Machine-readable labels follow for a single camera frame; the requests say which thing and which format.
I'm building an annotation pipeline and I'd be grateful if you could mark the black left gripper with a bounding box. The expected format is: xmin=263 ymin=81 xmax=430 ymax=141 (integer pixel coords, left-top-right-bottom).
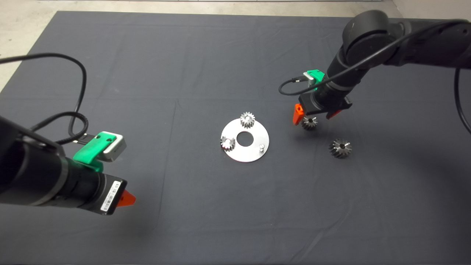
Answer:
xmin=64 ymin=164 xmax=137 ymax=216

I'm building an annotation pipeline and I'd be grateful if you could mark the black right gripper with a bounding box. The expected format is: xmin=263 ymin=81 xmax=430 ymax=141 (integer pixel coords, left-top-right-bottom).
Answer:
xmin=293 ymin=87 xmax=353 ymax=126

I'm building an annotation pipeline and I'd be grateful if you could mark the small steel gear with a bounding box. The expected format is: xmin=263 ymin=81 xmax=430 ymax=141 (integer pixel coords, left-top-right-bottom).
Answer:
xmin=220 ymin=135 xmax=236 ymax=152
xmin=301 ymin=116 xmax=318 ymax=131
xmin=240 ymin=112 xmax=256 ymax=129

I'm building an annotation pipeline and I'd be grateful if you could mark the large dark steel gear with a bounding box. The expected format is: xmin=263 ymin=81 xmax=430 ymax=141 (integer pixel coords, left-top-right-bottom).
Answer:
xmin=329 ymin=138 xmax=353 ymax=159

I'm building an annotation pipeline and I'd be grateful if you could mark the round metal plate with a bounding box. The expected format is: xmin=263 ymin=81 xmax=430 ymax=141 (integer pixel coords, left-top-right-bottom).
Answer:
xmin=221 ymin=119 xmax=270 ymax=163

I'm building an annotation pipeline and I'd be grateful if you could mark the dark grey table cloth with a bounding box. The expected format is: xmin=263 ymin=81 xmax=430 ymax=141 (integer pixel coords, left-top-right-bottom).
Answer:
xmin=0 ymin=11 xmax=471 ymax=265

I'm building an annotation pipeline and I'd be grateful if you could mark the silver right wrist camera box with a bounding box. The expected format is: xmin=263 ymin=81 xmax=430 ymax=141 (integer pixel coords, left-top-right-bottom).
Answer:
xmin=303 ymin=73 xmax=318 ymax=90

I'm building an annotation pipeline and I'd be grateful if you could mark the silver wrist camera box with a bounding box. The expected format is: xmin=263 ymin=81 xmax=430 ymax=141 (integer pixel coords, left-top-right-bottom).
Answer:
xmin=101 ymin=131 xmax=127 ymax=162
xmin=303 ymin=73 xmax=318 ymax=90

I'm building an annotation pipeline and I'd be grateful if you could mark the green right camera mount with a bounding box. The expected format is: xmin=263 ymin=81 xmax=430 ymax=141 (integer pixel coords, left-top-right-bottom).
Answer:
xmin=307 ymin=70 xmax=326 ymax=90

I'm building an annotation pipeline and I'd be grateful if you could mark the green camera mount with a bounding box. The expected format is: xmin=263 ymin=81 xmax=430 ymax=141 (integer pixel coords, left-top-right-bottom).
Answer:
xmin=307 ymin=70 xmax=326 ymax=90
xmin=73 ymin=132 xmax=117 ymax=173

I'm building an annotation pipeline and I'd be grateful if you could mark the black right camera cable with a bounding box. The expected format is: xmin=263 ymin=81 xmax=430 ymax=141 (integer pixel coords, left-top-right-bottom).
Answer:
xmin=279 ymin=20 xmax=471 ymax=135

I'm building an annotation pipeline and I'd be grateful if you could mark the black camera cable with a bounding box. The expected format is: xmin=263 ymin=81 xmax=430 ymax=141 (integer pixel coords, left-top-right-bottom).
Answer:
xmin=0 ymin=53 xmax=95 ymax=145
xmin=279 ymin=20 xmax=471 ymax=135

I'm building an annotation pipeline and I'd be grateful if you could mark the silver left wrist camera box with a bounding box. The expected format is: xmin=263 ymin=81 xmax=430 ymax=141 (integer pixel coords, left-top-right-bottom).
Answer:
xmin=101 ymin=131 xmax=127 ymax=162

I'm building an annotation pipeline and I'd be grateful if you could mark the green left camera mount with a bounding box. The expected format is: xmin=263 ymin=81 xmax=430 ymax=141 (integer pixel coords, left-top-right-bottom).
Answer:
xmin=73 ymin=132 xmax=117 ymax=173

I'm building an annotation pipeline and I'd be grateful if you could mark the black left camera cable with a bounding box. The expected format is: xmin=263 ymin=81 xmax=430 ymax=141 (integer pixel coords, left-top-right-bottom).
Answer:
xmin=0 ymin=53 xmax=95 ymax=145

